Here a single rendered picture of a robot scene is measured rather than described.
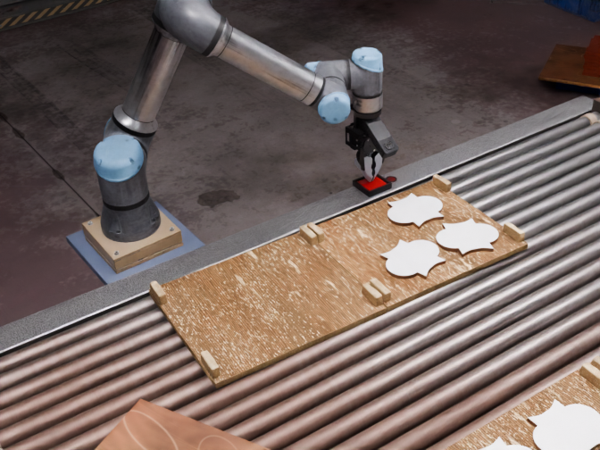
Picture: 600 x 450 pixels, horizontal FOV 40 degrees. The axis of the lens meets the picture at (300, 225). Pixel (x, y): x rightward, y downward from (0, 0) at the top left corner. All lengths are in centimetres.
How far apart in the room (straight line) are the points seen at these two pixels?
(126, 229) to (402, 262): 68
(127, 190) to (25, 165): 249
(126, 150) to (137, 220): 18
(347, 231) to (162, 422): 78
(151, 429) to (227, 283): 53
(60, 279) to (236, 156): 119
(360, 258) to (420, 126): 261
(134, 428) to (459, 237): 92
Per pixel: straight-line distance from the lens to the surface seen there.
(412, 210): 207
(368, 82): 205
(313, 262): 191
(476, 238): 198
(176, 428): 143
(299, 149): 426
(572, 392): 166
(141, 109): 207
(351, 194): 219
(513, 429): 157
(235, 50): 184
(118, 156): 200
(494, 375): 169
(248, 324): 176
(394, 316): 180
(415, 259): 190
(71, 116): 490
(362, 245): 196
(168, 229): 210
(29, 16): 641
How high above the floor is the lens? 210
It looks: 35 degrees down
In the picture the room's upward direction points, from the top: 3 degrees counter-clockwise
